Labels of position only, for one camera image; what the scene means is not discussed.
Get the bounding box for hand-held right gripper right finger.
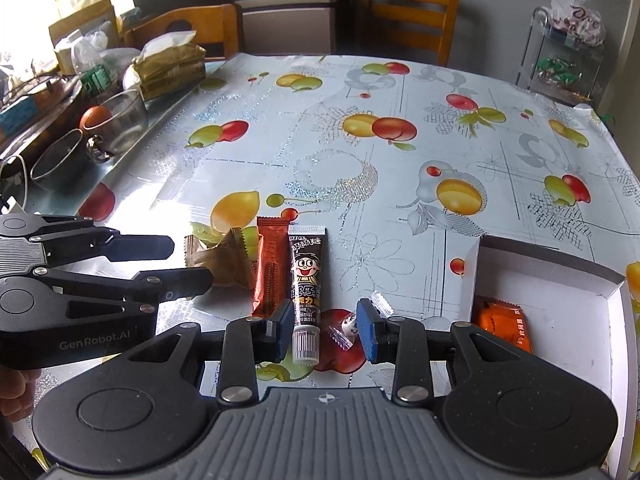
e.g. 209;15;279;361
357;298;532;407

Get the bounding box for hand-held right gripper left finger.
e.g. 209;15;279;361
127;300;296;407

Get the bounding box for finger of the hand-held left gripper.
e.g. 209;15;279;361
31;266;214;319
25;214;176;267

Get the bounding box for small clear candy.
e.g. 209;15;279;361
327;291;394;354

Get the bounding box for black cartoon print tube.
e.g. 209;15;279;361
289;225;329;366

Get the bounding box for orange snack packet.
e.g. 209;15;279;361
472;296;534;357

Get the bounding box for white cardboard box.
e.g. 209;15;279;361
464;232;640;480

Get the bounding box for person's left hand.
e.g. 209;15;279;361
0;367;40;422

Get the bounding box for brown snack packet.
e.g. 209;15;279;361
184;227;256;289

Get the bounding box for red snack bar packet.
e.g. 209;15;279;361
251;216;299;319

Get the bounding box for glass mug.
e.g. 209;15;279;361
85;89;149;163

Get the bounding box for red tomato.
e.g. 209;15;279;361
79;106;112;132

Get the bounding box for fruit print tablecloth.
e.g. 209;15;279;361
20;52;640;480

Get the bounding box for clear plastic bottle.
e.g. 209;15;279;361
71;34;118;96

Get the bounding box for gold tissue packs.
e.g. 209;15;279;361
131;31;207;102

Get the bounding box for grey cabinet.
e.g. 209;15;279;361
234;0;359;57

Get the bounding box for green wrapped packets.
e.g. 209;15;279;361
534;57;583;86

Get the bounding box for metal rack cart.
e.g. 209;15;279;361
515;6;606;106

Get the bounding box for white plastic bag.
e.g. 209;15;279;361
544;0;607;47

